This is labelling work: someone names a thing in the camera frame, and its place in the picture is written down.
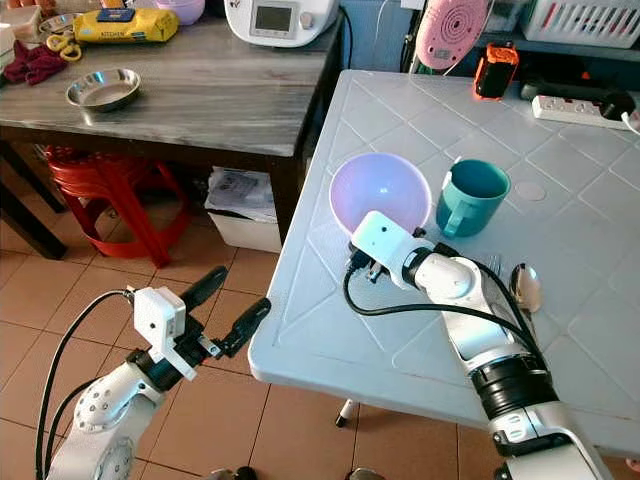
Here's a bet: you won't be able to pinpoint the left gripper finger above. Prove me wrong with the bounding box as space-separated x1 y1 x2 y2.
180 265 230 309
220 296 274 360

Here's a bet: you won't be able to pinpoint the purple plastic bowl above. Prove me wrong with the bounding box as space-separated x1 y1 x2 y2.
329 151 434 243

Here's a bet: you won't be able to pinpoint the white box with papers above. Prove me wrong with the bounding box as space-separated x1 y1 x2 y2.
204 166 284 255

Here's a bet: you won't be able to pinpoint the teal plastic mug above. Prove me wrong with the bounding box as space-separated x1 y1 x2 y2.
434 157 513 240

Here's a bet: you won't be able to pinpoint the red plastic stool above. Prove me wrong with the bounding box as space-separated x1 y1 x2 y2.
44 146 190 271

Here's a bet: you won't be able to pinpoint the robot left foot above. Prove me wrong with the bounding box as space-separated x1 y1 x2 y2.
210 466 258 480

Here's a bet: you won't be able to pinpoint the steel fork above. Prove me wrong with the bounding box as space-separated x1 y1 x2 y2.
486 254 509 285

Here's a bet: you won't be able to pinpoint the steel spoon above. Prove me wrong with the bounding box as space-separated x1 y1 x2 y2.
509 262 544 315

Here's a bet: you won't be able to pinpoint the grey wooden table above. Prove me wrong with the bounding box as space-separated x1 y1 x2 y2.
0 14 346 263

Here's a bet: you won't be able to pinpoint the white plastic table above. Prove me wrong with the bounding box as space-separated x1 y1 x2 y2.
247 68 640 459

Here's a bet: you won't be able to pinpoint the round steel plate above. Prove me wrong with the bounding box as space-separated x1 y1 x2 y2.
65 67 144 114

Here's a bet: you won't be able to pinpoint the orange and black device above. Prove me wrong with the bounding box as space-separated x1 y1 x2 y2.
472 42 522 102

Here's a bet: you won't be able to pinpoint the pink round fan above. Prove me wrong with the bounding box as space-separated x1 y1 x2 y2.
414 0 492 71

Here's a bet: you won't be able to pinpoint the white appliance with display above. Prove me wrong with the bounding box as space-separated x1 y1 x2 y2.
224 0 342 49

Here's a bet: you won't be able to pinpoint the white power strip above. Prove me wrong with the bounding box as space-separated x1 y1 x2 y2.
531 94 640 133

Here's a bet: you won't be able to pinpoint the small purple bowl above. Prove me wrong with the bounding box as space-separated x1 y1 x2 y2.
155 0 207 27

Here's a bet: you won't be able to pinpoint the dark red cloth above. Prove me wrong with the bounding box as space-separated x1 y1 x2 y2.
2 41 70 87

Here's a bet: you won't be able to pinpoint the black power plug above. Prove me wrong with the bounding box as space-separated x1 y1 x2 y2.
598 90 638 123

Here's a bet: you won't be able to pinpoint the small steel dish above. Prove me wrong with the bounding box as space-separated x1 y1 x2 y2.
36 12 77 39

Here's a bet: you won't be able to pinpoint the white slotted plastic basket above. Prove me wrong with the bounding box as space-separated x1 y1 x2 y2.
522 0 640 49

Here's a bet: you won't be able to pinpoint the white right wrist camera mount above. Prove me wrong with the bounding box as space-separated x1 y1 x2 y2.
349 210 424 287

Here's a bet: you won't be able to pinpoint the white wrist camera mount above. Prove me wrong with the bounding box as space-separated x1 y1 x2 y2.
349 210 424 287
132 285 199 382

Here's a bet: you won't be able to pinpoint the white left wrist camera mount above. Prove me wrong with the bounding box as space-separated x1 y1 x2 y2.
132 285 199 382

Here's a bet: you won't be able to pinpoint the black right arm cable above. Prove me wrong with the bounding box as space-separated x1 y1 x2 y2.
342 262 547 361

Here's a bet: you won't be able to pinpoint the yellow handled scissors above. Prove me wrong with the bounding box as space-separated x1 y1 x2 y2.
44 32 84 64

